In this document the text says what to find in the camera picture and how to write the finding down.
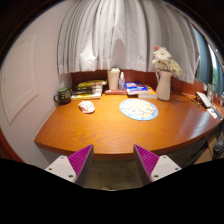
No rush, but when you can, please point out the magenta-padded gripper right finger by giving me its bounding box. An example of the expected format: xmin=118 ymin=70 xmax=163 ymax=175
xmin=133 ymin=144 xmax=183 ymax=186

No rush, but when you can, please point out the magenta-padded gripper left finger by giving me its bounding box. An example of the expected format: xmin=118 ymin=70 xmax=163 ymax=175
xmin=44 ymin=144 xmax=95 ymax=188

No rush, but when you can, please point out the pale pink computer mouse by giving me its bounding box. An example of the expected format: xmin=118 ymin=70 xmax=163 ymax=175
xmin=78 ymin=100 xmax=96 ymax=115

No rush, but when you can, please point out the round cartoon print mouse pad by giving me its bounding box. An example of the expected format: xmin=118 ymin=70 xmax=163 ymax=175
xmin=119 ymin=98 xmax=160 ymax=122

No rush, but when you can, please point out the dark mug with green inside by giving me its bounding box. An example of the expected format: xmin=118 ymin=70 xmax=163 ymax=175
xmin=53 ymin=86 xmax=72 ymax=106

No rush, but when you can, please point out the white paper sheet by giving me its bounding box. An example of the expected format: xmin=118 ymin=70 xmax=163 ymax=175
xmin=207 ymin=107 xmax=220 ymax=120

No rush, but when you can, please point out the white and yellow book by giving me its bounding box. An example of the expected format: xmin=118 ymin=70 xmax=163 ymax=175
xmin=70 ymin=92 xmax=103 ymax=101

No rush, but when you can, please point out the orange book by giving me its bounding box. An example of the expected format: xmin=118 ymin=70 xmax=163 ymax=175
xmin=137 ymin=84 xmax=159 ymax=100

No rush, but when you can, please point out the dark phone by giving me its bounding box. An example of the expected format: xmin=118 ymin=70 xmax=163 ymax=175
xmin=213 ymin=106 xmax=224 ymax=121

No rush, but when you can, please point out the silver laptop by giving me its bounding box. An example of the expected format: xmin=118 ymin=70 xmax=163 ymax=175
xmin=195 ymin=91 xmax=213 ymax=109

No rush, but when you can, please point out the cream pitcher vase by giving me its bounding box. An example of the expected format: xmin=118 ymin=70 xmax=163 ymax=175
xmin=155 ymin=69 xmax=174 ymax=102

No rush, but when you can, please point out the blue book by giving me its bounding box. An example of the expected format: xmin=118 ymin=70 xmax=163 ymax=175
xmin=125 ymin=81 xmax=150 ymax=96

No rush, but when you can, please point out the yellow and black book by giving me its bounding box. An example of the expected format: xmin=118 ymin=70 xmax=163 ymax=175
xmin=77 ymin=79 xmax=108 ymax=89

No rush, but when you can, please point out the red-brown book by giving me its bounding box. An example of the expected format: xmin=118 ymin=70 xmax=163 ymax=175
xmin=103 ymin=88 xmax=128 ymax=96

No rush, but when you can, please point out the clear spray bottle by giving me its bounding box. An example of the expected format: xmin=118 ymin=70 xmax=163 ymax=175
xmin=118 ymin=71 xmax=126 ymax=92

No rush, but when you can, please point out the cream tumbler with lid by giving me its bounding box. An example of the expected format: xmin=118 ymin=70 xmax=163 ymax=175
xmin=106 ymin=67 xmax=121 ymax=91

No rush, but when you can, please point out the white flower bunch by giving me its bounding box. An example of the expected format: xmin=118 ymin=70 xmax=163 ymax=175
xmin=151 ymin=45 xmax=183 ymax=77

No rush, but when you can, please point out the window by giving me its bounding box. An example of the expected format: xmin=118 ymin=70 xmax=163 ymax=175
xmin=194 ymin=26 xmax=224 ymax=98

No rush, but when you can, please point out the white pleated curtain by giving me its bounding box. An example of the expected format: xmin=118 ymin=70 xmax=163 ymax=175
xmin=57 ymin=0 xmax=201 ymax=85

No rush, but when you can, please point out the black cable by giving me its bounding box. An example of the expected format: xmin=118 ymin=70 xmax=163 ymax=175
xmin=171 ymin=92 xmax=198 ymax=105

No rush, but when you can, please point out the picture frame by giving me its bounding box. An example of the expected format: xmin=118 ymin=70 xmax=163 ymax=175
xmin=206 ymin=83 xmax=216 ymax=102

